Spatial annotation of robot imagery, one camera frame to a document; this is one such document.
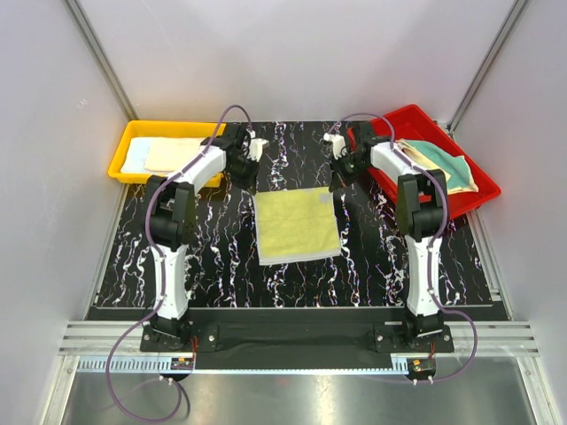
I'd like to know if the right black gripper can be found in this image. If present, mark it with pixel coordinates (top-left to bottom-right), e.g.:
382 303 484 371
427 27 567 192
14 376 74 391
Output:
328 151 369 192

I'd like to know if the yellow-green towel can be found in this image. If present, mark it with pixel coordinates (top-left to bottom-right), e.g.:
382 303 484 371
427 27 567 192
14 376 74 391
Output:
253 187 341 266

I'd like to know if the pink towel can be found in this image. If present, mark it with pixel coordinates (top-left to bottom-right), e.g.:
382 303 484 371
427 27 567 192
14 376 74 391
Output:
144 137 204 174

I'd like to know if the teal patterned towel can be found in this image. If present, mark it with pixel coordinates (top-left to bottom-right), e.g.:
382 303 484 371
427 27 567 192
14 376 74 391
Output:
396 139 478 195

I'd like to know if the light blue towel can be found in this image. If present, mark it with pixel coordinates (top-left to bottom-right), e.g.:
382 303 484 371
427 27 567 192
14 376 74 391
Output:
120 137 152 174

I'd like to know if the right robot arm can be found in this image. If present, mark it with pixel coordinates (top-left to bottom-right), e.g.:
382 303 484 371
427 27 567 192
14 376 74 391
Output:
323 121 449 352

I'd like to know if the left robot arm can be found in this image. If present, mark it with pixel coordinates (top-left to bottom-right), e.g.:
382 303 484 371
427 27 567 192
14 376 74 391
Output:
143 124 268 351

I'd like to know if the red plastic bin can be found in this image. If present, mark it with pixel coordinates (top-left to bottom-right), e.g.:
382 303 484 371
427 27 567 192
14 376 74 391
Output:
369 104 501 219

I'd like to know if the yellow plastic bin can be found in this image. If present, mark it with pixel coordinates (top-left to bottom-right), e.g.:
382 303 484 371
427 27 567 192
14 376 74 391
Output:
108 120 227 189

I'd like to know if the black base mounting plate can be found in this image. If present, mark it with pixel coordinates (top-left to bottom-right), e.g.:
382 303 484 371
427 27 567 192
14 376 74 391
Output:
141 307 454 354

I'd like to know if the left small electronics board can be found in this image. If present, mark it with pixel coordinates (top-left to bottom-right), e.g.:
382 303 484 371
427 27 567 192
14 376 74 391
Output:
170 356 195 371

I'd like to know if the small electronics board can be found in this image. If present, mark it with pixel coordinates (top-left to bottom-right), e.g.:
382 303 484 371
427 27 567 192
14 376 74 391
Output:
408 358 437 375
170 356 195 371

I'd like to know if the right small electronics board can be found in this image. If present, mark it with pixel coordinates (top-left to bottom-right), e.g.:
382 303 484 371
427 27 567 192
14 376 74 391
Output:
408 358 437 375

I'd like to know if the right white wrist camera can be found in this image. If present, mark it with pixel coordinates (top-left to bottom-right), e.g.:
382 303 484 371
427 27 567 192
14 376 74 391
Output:
323 133 348 159

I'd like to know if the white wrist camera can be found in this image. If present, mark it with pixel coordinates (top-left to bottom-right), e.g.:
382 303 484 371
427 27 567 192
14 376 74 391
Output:
323 133 348 159
245 131 269 162

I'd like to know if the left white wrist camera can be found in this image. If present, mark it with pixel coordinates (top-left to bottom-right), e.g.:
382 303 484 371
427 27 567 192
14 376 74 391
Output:
245 131 269 162

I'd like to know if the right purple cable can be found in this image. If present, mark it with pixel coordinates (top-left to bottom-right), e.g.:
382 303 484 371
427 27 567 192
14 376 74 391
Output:
330 112 479 384

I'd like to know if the left corner aluminium post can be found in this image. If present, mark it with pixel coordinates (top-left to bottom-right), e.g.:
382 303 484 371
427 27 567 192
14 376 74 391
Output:
62 0 138 120

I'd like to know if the corner aluminium post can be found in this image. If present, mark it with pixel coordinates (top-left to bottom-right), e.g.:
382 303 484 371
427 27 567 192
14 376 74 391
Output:
447 0 531 138
62 0 138 120

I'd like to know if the right corner aluminium post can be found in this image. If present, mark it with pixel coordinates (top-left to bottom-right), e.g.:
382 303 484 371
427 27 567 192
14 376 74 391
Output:
447 0 531 138

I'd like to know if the aluminium frame rail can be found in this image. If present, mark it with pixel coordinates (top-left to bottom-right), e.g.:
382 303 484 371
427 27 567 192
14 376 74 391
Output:
58 321 539 375

